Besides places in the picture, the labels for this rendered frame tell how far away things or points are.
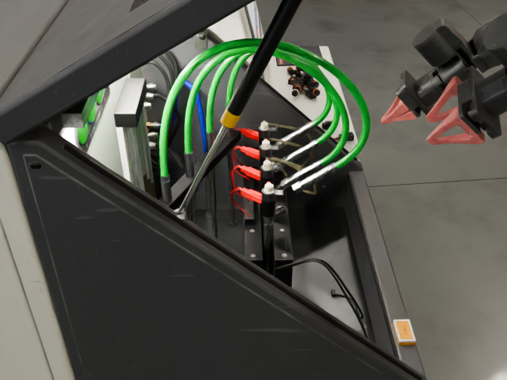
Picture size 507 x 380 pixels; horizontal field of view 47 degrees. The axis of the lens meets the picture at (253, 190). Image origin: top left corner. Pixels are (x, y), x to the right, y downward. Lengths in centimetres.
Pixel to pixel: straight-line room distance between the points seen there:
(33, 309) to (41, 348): 9
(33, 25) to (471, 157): 289
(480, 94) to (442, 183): 235
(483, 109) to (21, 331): 74
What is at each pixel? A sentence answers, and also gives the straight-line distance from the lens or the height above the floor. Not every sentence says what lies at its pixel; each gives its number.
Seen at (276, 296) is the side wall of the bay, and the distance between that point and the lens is 83.
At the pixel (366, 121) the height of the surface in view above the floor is 128.
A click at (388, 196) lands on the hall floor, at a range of 306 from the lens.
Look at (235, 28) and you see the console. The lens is 135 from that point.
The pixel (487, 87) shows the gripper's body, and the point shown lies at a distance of 89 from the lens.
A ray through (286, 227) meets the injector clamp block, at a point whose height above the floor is 98.
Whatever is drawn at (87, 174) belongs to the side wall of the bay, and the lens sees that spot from 71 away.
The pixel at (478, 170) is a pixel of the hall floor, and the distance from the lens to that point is 340.
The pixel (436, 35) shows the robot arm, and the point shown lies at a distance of 113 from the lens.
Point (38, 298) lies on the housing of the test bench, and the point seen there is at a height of 120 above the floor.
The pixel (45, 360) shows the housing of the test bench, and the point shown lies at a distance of 98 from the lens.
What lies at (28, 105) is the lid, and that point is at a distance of 66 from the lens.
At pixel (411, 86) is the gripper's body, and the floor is 129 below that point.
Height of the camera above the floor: 180
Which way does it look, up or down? 36 degrees down
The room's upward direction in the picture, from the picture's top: straight up
